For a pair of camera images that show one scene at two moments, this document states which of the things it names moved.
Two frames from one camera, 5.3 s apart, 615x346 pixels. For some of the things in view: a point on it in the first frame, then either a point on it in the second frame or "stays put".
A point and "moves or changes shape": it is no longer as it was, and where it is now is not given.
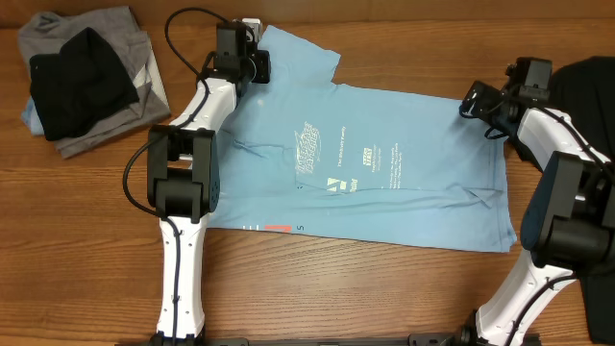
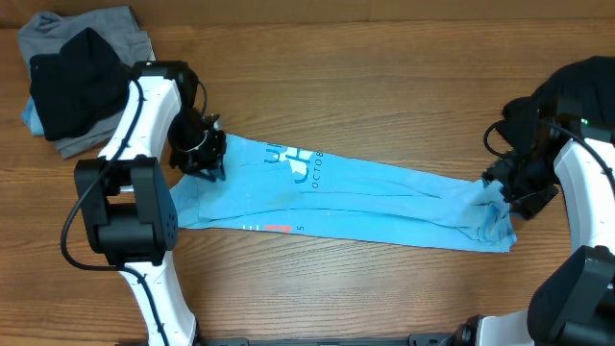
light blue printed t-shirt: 301,152 moves or changes shape
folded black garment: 81,86 stays put
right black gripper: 487,98 → 529,204
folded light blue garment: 31,119 stays put
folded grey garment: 47,33 stays put
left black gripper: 262,73 → 211,160
